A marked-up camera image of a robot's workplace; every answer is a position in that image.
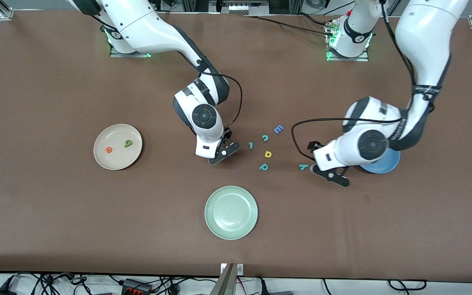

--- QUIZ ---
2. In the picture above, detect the grey metal post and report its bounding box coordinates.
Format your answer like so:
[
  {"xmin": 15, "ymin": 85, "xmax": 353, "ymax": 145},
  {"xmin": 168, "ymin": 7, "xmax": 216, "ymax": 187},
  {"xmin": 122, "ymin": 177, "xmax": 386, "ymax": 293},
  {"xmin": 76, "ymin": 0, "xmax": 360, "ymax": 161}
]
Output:
[{"xmin": 209, "ymin": 263, "xmax": 235, "ymax": 295}]

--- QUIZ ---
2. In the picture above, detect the black looped cable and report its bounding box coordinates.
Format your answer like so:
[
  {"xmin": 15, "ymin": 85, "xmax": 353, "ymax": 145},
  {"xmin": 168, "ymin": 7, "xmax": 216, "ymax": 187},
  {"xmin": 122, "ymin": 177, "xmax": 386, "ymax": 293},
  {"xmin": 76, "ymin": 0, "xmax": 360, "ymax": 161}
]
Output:
[{"xmin": 388, "ymin": 279, "xmax": 427, "ymax": 292}]

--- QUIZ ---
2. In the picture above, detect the beige brown plate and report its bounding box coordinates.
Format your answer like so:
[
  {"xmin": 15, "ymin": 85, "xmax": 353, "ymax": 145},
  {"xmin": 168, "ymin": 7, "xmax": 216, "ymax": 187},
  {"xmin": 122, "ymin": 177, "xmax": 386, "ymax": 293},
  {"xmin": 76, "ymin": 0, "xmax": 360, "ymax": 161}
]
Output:
[{"xmin": 93, "ymin": 124, "xmax": 143, "ymax": 170}]

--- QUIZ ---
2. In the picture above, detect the aluminium frame structure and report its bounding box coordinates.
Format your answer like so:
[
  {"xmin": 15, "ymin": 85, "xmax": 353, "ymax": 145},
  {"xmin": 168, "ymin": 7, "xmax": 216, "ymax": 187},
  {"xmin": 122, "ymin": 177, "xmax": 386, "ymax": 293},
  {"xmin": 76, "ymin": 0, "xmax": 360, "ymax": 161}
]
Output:
[{"xmin": 181, "ymin": 0, "xmax": 304, "ymax": 16}]

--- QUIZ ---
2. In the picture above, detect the black cable on table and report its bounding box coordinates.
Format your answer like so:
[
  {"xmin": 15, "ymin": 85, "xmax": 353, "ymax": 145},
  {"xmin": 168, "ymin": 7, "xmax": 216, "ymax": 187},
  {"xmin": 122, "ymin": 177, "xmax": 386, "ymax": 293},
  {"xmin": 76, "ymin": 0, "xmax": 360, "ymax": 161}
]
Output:
[{"xmin": 242, "ymin": 15, "xmax": 337, "ymax": 35}]

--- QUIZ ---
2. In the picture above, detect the blue plate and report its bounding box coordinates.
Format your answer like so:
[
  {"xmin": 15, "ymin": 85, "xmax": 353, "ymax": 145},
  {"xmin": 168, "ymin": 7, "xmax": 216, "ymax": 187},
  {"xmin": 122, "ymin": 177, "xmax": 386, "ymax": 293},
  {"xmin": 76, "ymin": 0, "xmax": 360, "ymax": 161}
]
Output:
[{"xmin": 359, "ymin": 148, "xmax": 401, "ymax": 174}]

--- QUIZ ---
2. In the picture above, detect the black orange power strip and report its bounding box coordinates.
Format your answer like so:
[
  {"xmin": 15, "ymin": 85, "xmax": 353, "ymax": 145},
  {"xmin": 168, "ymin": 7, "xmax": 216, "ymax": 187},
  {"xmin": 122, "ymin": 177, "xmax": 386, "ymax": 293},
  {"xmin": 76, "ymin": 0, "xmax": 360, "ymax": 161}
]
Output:
[{"xmin": 121, "ymin": 279, "xmax": 153, "ymax": 295}]

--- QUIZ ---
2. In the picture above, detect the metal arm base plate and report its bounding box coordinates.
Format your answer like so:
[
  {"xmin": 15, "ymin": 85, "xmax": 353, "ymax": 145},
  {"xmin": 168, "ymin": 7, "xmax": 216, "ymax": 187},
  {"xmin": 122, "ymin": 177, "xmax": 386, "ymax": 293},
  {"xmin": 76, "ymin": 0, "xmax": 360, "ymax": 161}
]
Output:
[
  {"xmin": 110, "ymin": 41, "xmax": 151, "ymax": 58},
  {"xmin": 326, "ymin": 18, "xmax": 370, "ymax": 62}
]

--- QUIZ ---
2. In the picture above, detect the pale green plate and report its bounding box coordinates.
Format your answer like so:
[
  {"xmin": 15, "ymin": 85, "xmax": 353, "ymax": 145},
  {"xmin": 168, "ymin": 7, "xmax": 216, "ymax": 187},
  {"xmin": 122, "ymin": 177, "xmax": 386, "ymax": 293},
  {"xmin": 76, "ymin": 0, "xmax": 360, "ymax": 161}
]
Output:
[{"xmin": 204, "ymin": 186, "xmax": 258, "ymax": 241}]

